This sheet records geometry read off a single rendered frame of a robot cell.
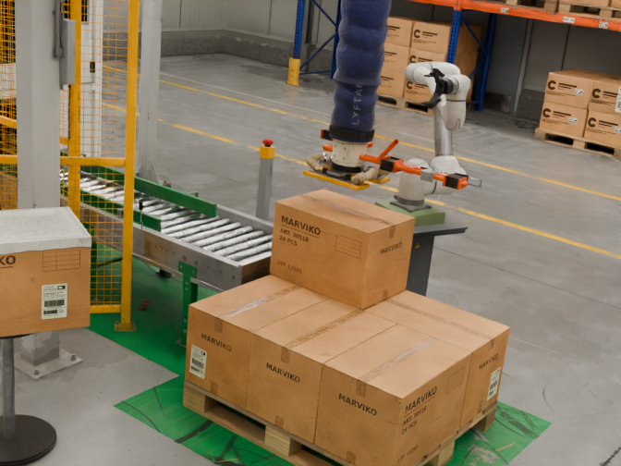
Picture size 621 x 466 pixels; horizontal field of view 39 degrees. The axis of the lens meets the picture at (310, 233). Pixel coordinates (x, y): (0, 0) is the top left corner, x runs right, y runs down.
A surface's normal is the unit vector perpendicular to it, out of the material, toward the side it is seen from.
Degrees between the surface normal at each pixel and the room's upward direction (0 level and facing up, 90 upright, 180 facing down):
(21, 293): 90
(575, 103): 91
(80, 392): 0
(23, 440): 0
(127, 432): 0
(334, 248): 90
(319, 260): 90
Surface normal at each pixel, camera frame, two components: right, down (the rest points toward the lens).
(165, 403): 0.09, -0.94
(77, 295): 0.45, 0.33
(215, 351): -0.61, 0.20
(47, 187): 0.78, 0.27
